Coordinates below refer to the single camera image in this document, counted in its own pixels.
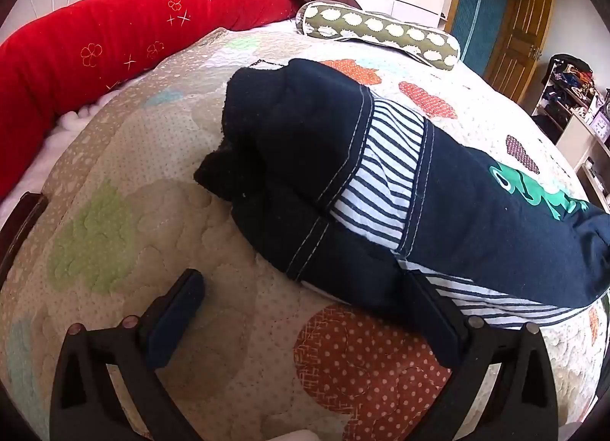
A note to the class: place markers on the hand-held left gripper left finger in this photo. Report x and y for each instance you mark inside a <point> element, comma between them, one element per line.
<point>174,322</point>

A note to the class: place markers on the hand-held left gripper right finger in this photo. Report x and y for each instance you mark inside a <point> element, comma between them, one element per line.
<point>438,326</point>

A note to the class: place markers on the navy striped pants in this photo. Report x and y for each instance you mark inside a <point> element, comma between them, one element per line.
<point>295,136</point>

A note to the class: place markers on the patchwork heart quilt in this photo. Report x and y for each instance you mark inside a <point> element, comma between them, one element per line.
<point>143,160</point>

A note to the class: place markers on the beige cabinet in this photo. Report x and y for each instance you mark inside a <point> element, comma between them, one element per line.
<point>579,145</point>

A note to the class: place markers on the white fleece sheet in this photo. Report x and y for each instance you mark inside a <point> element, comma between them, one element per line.
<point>71,116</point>

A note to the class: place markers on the pink table clock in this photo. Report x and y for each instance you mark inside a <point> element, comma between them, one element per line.
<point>601,122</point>

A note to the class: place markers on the cluttered storage shelf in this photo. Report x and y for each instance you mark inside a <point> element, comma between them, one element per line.
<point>567,83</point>

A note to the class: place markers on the green dotted bolster pillow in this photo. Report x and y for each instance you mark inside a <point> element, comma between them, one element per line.
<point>381,29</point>

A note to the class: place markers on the wooden door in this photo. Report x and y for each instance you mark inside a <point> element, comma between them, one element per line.
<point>524,31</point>

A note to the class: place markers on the red embroidered blanket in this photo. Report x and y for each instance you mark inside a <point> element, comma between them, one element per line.
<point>95,17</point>

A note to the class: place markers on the teal curtain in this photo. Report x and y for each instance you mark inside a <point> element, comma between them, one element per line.
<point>481,2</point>

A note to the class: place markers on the dark wooden bed frame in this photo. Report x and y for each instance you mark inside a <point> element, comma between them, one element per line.
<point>19,231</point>

